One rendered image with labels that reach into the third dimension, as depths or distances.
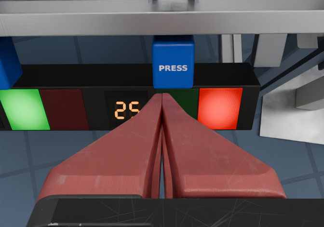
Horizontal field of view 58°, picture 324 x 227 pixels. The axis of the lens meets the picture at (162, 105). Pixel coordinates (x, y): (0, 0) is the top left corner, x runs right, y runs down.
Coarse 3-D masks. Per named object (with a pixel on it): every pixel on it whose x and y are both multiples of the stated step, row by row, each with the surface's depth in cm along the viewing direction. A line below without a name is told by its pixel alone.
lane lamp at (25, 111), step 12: (0, 96) 20; (12, 96) 20; (24, 96) 20; (36, 96) 20; (12, 108) 21; (24, 108) 21; (36, 108) 21; (12, 120) 22; (24, 120) 22; (36, 120) 22
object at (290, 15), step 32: (0, 0) 16; (32, 0) 16; (64, 0) 16; (96, 0) 15; (128, 0) 15; (160, 0) 15; (192, 0) 15; (224, 0) 15; (256, 0) 15; (288, 0) 15; (320, 0) 15; (0, 32) 14; (32, 32) 14; (64, 32) 14; (96, 32) 14; (128, 32) 14; (160, 32) 14; (192, 32) 14; (224, 32) 14; (256, 32) 14; (288, 32) 14; (320, 32) 14
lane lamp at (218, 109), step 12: (204, 96) 20; (216, 96) 20; (228, 96) 20; (240, 96) 20; (204, 108) 21; (216, 108) 21; (228, 108) 21; (204, 120) 21; (216, 120) 21; (228, 120) 21
